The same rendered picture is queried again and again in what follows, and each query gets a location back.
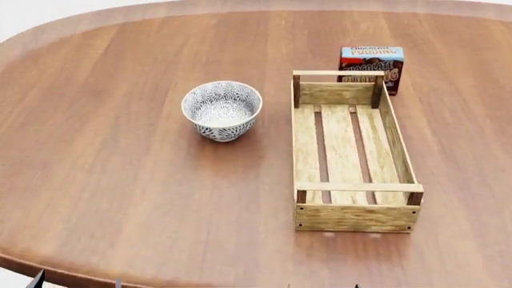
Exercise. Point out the wooden slatted crate tray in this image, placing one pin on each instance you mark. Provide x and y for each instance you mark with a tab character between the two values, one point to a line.
343	150

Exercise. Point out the black white floral patterned bowl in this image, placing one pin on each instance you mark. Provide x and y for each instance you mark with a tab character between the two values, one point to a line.
221	108

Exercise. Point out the chocolate pudding box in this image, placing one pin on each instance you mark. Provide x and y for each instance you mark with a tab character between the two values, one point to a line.
372	61

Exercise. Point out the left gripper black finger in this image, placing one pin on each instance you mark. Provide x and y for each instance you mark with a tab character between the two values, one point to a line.
38	280
118	283

